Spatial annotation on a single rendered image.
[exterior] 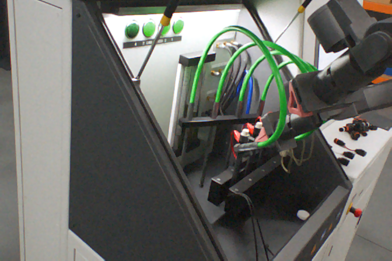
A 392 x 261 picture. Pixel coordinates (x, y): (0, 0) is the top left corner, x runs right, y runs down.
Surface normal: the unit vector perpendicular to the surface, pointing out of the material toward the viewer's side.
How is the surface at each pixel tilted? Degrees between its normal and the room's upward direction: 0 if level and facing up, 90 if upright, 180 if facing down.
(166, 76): 90
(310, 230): 0
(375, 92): 61
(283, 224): 0
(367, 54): 103
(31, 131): 90
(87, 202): 90
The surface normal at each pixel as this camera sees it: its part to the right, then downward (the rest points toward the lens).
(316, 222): 0.15, -0.90
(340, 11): -0.86, 0.31
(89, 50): -0.62, 0.24
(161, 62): 0.77, 0.36
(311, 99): 0.18, -0.31
